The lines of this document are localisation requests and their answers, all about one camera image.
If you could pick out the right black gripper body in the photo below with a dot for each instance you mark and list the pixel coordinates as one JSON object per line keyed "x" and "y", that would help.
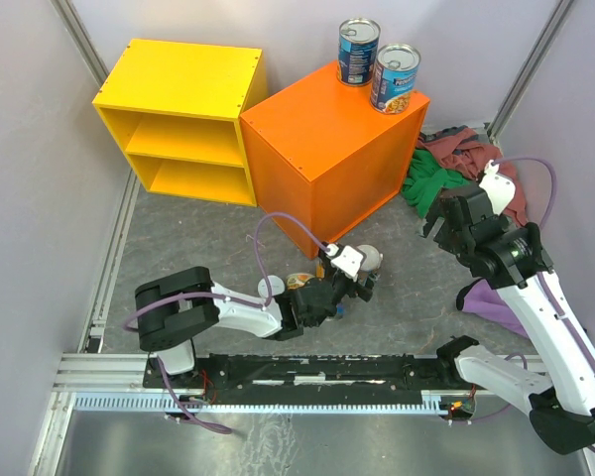
{"x": 448, "y": 240}

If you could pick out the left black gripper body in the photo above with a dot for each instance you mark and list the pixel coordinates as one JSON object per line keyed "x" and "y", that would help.
{"x": 341, "y": 288}

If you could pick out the yellow soup can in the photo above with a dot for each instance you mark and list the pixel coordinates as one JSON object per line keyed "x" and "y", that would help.
{"x": 370, "y": 267}

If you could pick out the blue Progresso soup can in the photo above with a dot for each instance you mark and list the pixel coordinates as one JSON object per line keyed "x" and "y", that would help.
{"x": 394, "y": 78}

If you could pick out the dark blue soup can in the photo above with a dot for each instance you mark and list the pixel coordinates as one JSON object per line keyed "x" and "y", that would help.
{"x": 358, "y": 42}

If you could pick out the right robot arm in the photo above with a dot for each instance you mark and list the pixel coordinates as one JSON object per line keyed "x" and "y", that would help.
{"x": 560, "y": 405}

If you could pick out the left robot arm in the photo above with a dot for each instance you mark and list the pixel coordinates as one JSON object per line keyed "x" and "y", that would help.
{"x": 171, "y": 311}

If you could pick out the yellow blue upright can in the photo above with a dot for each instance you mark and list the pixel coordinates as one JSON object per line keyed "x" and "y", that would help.
{"x": 320, "y": 273}

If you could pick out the green cloth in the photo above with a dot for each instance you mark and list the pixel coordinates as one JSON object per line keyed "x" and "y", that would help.
{"x": 425, "y": 179}

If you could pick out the green label noodle cup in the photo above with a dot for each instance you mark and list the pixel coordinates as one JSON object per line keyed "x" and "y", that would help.
{"x": 295, "y": 281}

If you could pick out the red pink cloth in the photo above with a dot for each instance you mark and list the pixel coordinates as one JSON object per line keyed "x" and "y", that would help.
{"x": 460, "y": 149}

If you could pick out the white lid small jar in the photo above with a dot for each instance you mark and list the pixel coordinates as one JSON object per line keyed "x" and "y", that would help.
{"x": 271, "y": 286}

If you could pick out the purple cloth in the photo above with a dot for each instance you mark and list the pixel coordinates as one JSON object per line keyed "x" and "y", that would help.
{"x": 478, "y": 298}

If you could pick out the orange wooden box cabinet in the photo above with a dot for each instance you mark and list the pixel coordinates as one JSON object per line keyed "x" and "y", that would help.
{"x": 319, "y": 151}

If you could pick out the yellow open shelf cabinet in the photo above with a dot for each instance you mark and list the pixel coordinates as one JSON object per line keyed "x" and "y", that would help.
{"x": 174, "y": 111}

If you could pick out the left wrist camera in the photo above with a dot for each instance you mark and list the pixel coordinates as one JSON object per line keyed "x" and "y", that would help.
{"x": 346, "y": 259}

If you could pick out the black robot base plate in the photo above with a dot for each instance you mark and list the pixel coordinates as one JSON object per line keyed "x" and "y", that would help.
{"x": 318, "y": 380}

